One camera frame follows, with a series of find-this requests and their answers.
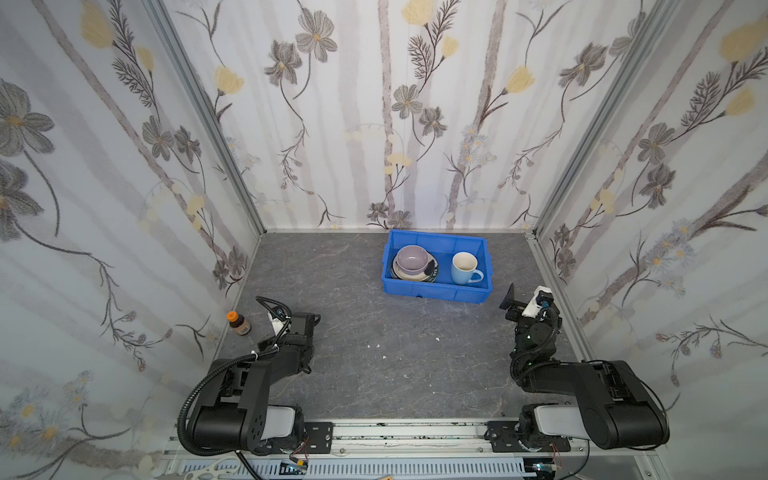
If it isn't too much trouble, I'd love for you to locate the light blue mug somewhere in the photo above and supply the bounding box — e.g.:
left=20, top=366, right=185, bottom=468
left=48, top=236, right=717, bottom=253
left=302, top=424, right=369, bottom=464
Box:
left=451, top=252, right=485, bottom=285

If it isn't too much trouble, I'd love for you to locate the green patterned small plate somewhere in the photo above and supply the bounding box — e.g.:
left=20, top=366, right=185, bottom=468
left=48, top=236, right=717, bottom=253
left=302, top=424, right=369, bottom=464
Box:
left=390, top=259, right=440, bottom=284

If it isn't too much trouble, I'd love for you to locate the purple bowl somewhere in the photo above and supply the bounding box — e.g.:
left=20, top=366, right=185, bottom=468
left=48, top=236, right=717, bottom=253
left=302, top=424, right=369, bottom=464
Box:
left=394, top=245, right=430, bottom=275

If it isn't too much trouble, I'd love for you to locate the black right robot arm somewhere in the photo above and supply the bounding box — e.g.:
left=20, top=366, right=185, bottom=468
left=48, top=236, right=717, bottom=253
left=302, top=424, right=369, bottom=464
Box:
left=499, top=287, right=670, bottom=450

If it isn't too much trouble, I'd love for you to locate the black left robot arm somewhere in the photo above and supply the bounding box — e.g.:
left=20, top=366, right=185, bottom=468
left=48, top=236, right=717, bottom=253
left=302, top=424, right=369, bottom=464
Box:
left=177, top=312, right=321, bottom=456

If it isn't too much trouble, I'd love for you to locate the blue plastic bin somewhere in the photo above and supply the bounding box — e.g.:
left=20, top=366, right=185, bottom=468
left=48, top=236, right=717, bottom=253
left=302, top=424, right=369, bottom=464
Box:
left=381, top=230, right=493, bottom=304

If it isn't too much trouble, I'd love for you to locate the brown bottle orange cap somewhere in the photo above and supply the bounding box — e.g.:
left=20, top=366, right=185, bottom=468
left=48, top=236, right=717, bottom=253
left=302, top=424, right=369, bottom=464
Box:
left=226, top=311, right=251, bottom=336

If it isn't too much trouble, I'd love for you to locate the black corrugated cable conduit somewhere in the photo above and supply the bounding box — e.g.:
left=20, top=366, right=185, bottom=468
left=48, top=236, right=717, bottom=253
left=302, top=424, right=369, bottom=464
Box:
left=176, top=350, right=265, bottom=457

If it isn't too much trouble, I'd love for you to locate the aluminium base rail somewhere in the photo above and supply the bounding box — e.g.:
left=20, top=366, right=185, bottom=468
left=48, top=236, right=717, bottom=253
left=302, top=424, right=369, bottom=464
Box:
left=150, top=418, right=669, bottom=479

